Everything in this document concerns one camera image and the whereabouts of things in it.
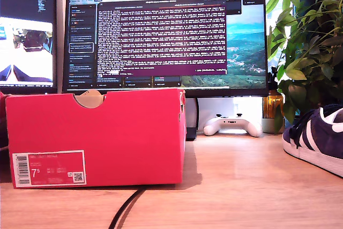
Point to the grey and black monitor stand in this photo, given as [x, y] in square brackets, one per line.
[190, 132]

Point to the brown cardboard box insert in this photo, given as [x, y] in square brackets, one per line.
[88, 99]

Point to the red cardboard shoebox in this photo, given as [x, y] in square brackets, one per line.
[107, 137]

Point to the white game controller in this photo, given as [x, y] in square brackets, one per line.
[230, 125]

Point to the blue shoe with white stripes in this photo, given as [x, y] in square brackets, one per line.
[321, 137]

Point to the green leafy houseplant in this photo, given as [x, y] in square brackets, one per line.
[311, 52]

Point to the wide black computer monitor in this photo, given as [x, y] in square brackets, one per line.
[160, 38]

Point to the black monitor showing camera feed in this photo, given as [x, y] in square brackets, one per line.
[26, 3]

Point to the amber glass pump bottle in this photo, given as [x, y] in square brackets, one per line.
[272, 104]

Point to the pale green pot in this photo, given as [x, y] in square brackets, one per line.
[268, 126]

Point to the red shoebox lid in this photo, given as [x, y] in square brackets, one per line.
[2, 105]

